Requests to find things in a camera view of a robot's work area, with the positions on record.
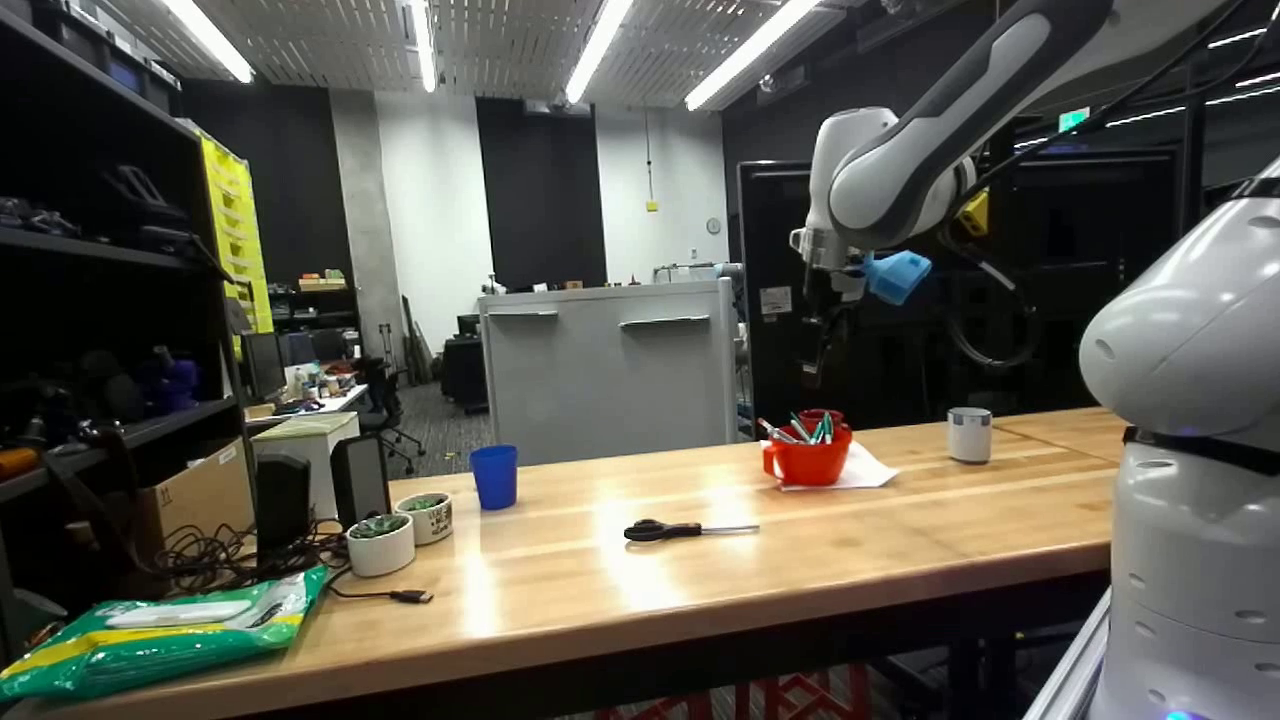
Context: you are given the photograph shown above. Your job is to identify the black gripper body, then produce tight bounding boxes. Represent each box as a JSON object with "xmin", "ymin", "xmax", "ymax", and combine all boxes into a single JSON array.
[{"xmin": 800, "ymin": 269, "xmax": 858, "ymax": 346}]

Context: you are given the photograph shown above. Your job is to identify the grey metal cup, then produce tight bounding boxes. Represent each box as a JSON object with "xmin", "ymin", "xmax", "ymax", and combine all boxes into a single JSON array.
[{"xmin": 949, "ymin": 407, "xmax": 991, "ymax": 463}]

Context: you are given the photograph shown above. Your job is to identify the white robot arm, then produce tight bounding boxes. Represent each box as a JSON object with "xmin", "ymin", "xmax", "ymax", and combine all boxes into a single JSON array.
[{"xmin": 792, "ymin": 0, "xmax": 1280, "ymax": 720}]

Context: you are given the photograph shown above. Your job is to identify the blue plastic cup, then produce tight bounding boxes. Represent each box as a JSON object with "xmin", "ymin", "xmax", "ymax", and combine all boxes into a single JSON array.
[{"xmin": 470, "ymin": 442, "xmax": 514, "ymax": 511}]

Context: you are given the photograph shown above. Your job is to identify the red mug with pens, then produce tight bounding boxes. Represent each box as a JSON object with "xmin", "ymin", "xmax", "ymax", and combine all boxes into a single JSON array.
[{"xmin": 758, "ymin": 407, "xmax": 850, "ymax": 487}]

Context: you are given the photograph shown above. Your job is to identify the white paper sheet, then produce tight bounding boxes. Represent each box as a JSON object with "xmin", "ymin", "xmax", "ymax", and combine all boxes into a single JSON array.
[{"xmin": 839, "ymin": 441, "xmax": 895, "ymax": 487}]

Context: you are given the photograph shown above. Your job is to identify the grey cabinet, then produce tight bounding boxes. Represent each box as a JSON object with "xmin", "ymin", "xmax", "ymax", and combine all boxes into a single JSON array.
[{"xmin": 479, "ymin": 278, "xmax": 735, "ymax": 460}]

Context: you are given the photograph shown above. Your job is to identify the white bowl rear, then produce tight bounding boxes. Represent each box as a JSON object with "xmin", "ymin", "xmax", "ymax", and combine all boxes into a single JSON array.
[{"xmin": 399, "ymin": 491, "xmax": 450, "ymax": 546}]

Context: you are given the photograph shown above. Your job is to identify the white bowl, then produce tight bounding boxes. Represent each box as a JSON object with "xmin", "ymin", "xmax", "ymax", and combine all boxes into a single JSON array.
[
  {"xmin": 342, "ymin": 511, "xmax": 414, "ymax": 581},
  {"xmin": 399, "ymin": 491, "xmax": 450, "ymax": 546}
]

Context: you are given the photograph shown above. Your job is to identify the black speaker right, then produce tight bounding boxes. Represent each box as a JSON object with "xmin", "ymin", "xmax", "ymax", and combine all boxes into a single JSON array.
[{"xmin": 332, "ymin": 437, "xmax": 393, "ymax": 525}]

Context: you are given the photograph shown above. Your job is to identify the black speaker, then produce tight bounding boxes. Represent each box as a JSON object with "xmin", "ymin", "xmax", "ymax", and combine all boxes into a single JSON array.
[
  {"xmin": 332, "ymin": 437, "xmax": 393, "ymax": 525},
  {"xmin": 257, "ymin": 460, "xmax": 310, "ymax": 577}
]

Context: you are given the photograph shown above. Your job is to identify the white bowl front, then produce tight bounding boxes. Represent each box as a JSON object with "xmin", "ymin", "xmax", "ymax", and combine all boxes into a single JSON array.
[{"xmin": 342, "ymin": 511, "xmax": 414, "ymax": 581}]

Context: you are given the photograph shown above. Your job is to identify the black speaker left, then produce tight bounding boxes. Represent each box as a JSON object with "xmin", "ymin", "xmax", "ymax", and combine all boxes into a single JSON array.
[{"xmin": 257, "ymin": 460, "xmax": 310, "ymax": 577}]

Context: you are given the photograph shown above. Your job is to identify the yellow banner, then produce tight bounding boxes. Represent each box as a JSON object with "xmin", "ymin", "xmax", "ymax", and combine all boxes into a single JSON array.
[{"xmin": 198, "ymin": 134, "xmax": 272, "ymax": 330}]

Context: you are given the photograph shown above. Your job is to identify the cardboard box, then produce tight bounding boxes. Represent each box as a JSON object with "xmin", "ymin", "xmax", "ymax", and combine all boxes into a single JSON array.
[{"xmin": 128, "ymin": 441, "xmax": 257, "ymax": 564}]

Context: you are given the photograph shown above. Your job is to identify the black shelving unit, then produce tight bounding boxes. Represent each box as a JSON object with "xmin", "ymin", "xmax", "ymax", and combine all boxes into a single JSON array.
[{"xmin": 0, "ymin": 13, "xmax": 243, "ymax": 627}]

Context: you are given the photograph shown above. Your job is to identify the green plastic wipes packet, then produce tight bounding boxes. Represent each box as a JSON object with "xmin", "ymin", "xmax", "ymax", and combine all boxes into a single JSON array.
[{"xmin": 0, "ymin": 564, "xmax": 332, "ymax": 705}]

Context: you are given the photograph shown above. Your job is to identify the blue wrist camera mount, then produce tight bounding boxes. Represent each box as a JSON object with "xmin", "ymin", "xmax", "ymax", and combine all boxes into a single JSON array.
[{"xmin": 864, "ymin": 249, "xmax": 932, "ymax": 308}]

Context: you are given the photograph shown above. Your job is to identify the black handled scissors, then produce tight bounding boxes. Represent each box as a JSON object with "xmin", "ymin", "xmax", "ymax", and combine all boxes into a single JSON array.
[{"xmin": 622, "ymin": 518, "xmax": 758, "ymax": 542}]

